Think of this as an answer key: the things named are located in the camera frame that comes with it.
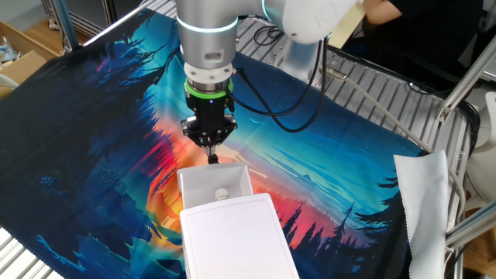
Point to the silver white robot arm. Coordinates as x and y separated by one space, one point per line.
207 38

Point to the bare person forearm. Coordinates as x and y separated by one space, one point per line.
377 11

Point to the person in black shirt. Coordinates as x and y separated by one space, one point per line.
426 31

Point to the colourful forest sunset cloth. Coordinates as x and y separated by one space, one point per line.
97 155

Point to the white curved object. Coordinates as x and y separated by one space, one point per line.
7 80

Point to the tan cardboard sheet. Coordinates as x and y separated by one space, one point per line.
346 33

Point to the white plastic box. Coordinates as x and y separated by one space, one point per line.
213 182

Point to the brown cardboard box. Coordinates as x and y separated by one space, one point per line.
23 66

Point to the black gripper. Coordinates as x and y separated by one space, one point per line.
211 114

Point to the white cloth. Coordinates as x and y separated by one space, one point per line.
422 201

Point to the aluminium frame post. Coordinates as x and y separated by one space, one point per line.
472 226
465 81
66 23
116 23

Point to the white box lid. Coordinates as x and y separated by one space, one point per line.
236 240

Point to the white moulded plastic object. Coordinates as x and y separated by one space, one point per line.
484 170

